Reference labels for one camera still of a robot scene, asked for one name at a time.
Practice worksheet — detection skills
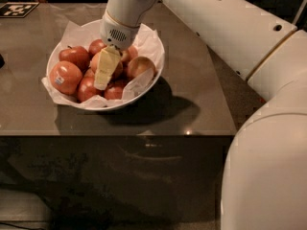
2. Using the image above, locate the dark red apple with stem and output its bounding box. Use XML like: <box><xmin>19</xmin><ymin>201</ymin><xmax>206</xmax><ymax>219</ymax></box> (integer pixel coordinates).
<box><xmin>59</xmin><ymin>46</ymin><xmax>90</xmax><ymax>72</ymax></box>

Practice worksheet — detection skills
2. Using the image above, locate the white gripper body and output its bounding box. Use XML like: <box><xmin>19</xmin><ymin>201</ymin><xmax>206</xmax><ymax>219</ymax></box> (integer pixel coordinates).
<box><xmin>100</xmin><ymin>0</ymin><xmax>156</xmax><ymax>50</ymax></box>

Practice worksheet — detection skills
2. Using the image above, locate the red-yellow back right apple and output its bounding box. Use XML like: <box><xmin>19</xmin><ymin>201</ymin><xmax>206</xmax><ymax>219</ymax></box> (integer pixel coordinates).
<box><xmin>121</xmin><ymin>45</ymin><xmax>138</xmax><ymax>63</ymax></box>

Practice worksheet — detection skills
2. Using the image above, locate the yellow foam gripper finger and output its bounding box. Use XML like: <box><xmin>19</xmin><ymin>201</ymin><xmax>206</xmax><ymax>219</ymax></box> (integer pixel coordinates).
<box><xmin>94</xmin><ymin>46</ymin><xmax>121</xmax><ymax>90</ymax></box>

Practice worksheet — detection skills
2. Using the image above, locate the pale yellow-red right apple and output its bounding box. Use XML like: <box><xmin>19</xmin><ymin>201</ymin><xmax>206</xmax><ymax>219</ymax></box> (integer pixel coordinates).
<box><xmin>127</xmin><ymin>57</ymin><xmax>156</xmax><ymax>80</ymax></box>

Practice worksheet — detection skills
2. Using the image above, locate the white paper liner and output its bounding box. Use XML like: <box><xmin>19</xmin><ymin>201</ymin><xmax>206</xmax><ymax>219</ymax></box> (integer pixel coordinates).
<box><xmin>41</xmin><ymin>20</ymin><xmax>165</xmax><ymax>110</ymax></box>

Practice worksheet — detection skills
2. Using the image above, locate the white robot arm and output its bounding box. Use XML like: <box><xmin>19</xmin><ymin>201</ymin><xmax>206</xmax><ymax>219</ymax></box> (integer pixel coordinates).
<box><xmin>101</xmin><ymin>0</ymin><xmax>307</xmax><ymax>230</ymax></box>

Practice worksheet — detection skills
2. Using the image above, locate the grey coffee table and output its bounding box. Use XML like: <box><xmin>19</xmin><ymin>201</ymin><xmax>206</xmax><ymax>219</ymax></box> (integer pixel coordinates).
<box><xmin>0</xmin><ymin>4</ymin><xmax>235</xmax><ymax>222</ymax></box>

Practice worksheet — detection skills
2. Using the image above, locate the black white fiducial marker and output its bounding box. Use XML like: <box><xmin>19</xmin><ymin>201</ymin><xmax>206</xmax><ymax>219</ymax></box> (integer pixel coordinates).
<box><xmin>0</xmin><ymin>2</ymin><xmax>38</xmax><ymax>18</ymax></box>

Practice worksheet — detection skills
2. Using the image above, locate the red front centre apple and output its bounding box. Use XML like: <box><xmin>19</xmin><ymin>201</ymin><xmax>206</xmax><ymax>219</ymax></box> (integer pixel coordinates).
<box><xmin>104</xmin><ymin>81</ymin><xmax>126</xmax><ymax>100</ymax></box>

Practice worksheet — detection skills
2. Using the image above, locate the white bowl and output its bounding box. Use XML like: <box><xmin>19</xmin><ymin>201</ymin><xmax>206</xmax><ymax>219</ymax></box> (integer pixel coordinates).
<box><xmin>46</xmin><ymin>18</ymin><xmax>166</xmax><ymax>112</ymax></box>

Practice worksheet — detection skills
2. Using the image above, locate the black object at table edge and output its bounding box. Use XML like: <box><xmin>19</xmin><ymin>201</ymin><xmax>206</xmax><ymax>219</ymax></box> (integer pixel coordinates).
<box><xmin>0</xmin><ymin>54</ymin><xmax>6</xmax><ymax>69</ymax></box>

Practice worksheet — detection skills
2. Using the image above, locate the apple with sticker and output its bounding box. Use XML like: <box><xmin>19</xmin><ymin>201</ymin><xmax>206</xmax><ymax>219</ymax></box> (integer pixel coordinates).
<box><xmin>49</xmin><ymin>60</ymin><xmax>83</xmax><ymax>95</ymax></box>

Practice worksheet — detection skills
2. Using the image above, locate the red front left apple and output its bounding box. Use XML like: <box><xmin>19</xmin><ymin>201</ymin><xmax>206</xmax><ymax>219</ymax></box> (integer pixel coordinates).
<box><xmin>77</xmin><ymin>77</ymin><xmax>102</xmax><ymax>103</ymax></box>

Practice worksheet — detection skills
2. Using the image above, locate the dark red back apple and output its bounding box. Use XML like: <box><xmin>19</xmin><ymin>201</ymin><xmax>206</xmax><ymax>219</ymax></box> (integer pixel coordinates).
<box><xmin>88</xmin><ymin>39</ymin><xmax>106</xmax><ymax>57</ymax></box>

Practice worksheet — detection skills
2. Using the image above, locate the large orange-red apple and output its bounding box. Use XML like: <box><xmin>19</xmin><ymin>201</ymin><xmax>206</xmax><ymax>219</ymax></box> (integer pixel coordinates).
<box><xmin>90</xmin><ymin>52</ymin><xmax>123</xmax><ymax>81</ymax></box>

